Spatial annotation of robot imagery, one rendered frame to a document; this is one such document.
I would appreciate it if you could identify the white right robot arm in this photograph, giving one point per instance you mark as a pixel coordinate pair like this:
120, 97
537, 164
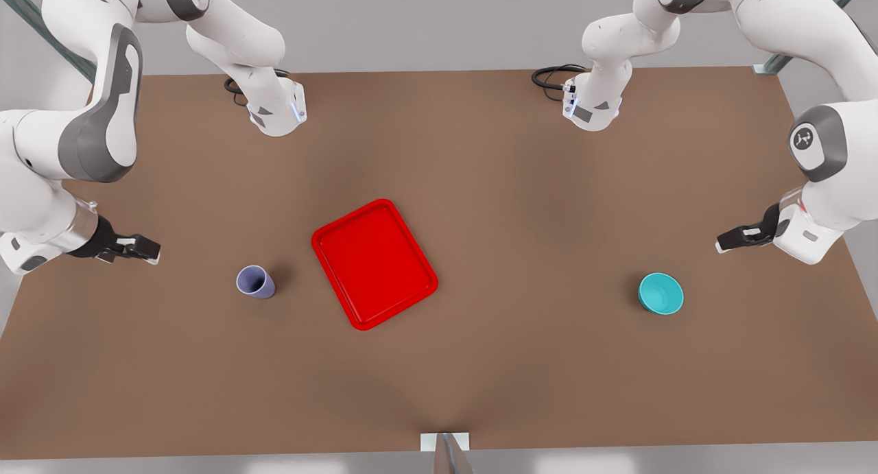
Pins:
89, 117

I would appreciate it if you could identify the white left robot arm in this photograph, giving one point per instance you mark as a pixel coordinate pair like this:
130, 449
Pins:
816, 42

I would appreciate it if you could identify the teal bowl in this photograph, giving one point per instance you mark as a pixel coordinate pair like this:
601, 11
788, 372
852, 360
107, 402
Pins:
662, 295

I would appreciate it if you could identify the lavender cup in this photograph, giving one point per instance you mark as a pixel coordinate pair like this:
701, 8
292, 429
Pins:
259, 286

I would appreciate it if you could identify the red rectangular tray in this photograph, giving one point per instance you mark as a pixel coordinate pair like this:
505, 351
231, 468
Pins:
374, 265

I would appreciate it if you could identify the silver frame post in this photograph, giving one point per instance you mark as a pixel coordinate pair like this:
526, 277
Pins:
48, 31
809, 28
447, 453

